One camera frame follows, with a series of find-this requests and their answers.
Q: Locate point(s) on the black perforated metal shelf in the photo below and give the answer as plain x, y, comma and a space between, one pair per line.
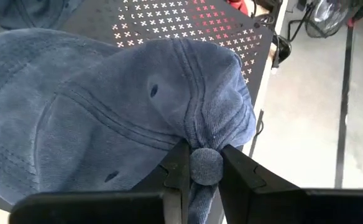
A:
88, 18

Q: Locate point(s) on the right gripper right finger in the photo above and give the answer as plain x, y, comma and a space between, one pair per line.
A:
293, 208

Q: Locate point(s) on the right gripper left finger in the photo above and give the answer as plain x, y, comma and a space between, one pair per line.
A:
107, 208

